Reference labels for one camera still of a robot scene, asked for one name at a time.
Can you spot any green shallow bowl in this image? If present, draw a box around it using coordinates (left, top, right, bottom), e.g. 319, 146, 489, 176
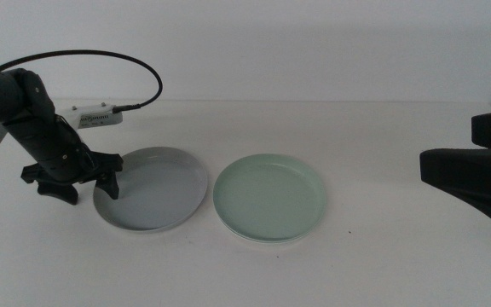
212, 153, 327, 243

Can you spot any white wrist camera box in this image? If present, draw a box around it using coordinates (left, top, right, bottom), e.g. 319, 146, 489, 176
56, 102, 124, 130

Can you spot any grey shallow bowl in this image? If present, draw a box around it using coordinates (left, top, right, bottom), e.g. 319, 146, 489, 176
92, 146, 209, 234

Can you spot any black camera cable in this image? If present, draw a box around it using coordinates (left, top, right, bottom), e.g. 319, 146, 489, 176
0, 49, 165, 114

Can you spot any white shallow bowl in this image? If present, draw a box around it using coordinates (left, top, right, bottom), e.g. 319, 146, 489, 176
214, 211, 321, 246

